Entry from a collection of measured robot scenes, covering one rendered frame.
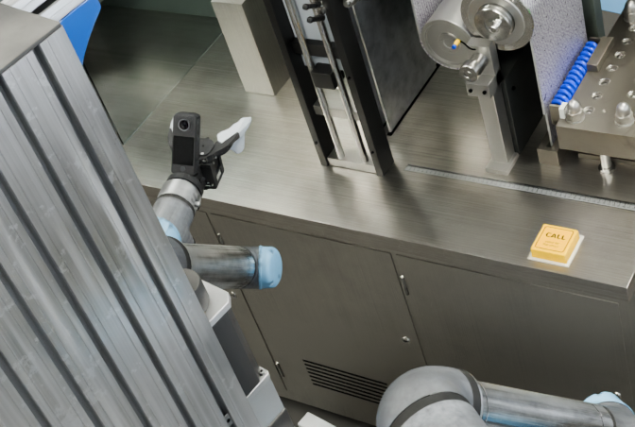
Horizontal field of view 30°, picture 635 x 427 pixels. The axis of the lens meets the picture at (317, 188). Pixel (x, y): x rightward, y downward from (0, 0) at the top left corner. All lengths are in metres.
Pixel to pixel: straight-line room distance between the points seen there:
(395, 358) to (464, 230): 0.53
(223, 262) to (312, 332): 0.98
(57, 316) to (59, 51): 0.26
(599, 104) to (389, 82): 0.48
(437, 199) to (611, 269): 0.41
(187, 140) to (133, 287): 0.95
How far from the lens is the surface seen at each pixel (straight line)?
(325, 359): 2.97
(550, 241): 2.28
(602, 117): 2.36
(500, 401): 1.52
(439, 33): 2.38
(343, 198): 2.51
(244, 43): 2.80
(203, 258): 1.88
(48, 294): 1.17
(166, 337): 1.30
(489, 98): 2.36
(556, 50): 2.41
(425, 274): 2.48
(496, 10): 2.24
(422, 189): 2.48
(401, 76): 2.64
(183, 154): 2.17
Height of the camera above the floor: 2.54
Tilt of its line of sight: 40 degrees down
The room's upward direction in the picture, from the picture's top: 20 degrees counter-clockwise
